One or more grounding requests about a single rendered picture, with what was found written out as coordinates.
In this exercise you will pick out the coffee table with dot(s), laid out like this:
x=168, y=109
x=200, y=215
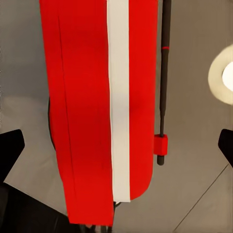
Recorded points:
x=193, y=191

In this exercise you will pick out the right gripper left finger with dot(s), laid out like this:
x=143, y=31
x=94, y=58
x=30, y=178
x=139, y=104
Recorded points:
x=11, y=146

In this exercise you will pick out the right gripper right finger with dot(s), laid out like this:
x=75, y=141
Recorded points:
x=225, y=144

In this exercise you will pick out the radio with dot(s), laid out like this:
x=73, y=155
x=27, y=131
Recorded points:
x=101, y=67

